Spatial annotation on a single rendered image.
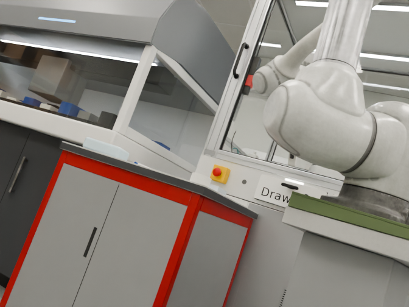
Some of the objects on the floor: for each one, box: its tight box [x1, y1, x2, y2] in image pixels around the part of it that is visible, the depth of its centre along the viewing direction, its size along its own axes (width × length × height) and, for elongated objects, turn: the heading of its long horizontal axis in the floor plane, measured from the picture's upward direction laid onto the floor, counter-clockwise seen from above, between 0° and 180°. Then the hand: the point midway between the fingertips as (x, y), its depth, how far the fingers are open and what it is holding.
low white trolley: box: [0, 141, 259, 307], centre depth 150 cm, size 58×62×76 cm
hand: (292, 157), depth 155 cm, fingers closed
